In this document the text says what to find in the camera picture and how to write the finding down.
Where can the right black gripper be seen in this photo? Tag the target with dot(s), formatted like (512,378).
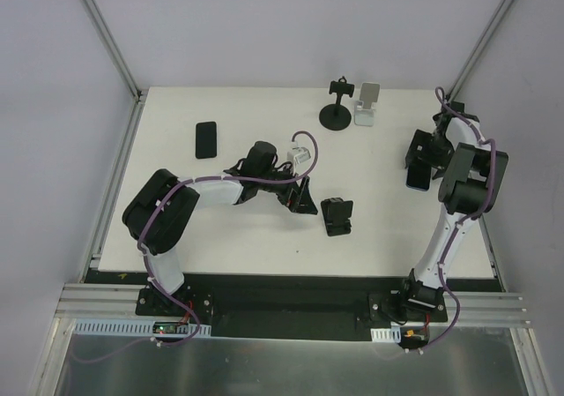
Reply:
(424,150)

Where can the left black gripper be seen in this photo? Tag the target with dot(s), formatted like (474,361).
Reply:
(295,195)

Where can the blue phone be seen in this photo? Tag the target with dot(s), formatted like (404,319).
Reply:
(418,176)

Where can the black folding phone stand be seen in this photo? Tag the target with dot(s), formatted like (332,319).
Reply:
(337,215)

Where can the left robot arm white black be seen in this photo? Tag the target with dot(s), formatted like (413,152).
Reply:
(158,215)

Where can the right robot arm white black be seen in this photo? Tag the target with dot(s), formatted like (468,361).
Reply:
(470,169)

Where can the silver metal phone stand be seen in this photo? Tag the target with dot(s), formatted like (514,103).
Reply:
(365,106)

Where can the black round-base clamp stand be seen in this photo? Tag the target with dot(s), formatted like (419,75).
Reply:
(335,116)

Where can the black phone far left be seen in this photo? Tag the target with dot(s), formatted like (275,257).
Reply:
(206,144)

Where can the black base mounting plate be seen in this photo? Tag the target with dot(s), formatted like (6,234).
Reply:
(297,307)

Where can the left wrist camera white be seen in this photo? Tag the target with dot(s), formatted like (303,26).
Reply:
(297,154)

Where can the right white cable duct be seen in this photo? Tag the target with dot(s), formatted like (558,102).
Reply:
(386,335)

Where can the white cable duct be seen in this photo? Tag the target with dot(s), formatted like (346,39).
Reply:
(140,328)
(386,335)

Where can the left white cable duct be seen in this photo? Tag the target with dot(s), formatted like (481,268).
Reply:
(140,328)

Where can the left aluminium frame post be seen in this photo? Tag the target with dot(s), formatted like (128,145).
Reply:
(109,43)

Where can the aluminium frame post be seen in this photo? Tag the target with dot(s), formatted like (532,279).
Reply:
(486,37)
(109,43)

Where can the right aluminium frame post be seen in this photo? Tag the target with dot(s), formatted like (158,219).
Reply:
(486,37)

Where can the aluminium front rail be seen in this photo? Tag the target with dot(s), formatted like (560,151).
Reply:
(488,309)

